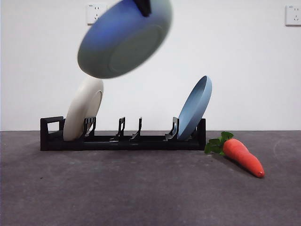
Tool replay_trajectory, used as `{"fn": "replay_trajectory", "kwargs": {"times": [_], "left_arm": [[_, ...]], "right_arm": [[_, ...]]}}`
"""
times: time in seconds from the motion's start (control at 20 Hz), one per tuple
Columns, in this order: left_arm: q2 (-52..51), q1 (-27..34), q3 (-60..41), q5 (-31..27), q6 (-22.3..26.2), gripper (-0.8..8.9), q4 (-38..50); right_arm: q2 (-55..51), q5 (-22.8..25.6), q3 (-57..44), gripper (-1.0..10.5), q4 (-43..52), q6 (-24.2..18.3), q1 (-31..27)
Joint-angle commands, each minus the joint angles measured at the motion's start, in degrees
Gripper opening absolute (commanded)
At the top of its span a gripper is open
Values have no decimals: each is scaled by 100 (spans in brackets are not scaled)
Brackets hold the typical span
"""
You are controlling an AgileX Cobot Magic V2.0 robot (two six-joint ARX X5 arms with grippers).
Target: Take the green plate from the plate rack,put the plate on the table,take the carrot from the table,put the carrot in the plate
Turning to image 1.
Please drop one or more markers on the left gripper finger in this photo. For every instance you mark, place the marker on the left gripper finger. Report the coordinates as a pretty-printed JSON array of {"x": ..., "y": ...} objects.
[{"x": 144, "y": 7}]

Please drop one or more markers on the blue plate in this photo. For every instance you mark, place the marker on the blue plate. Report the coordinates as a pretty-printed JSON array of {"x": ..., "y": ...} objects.
[{"x": 192, "y": 113}]

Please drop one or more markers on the white wall socket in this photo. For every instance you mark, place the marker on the white wall socket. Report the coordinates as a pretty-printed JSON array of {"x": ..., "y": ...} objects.
[
  {"x": 90, "y": 14},
  {"x": 294, "y": 15}
]

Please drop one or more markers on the green plate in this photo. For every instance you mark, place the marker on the green plate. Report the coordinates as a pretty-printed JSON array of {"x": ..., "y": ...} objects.
[{"x": 122, "y": 42}]

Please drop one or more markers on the orange toy carrot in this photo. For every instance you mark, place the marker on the orange toy carrot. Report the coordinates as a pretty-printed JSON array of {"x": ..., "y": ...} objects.
[{"x": 242, "y": 157}]

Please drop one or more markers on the cream white plate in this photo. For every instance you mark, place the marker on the cream white plate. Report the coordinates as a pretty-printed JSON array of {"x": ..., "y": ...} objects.
[{"x": 81, "y": 110}]

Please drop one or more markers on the black plate rack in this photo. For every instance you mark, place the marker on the black plate rack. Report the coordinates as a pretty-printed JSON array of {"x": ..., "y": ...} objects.
[{"x": 58, "y": 144}]

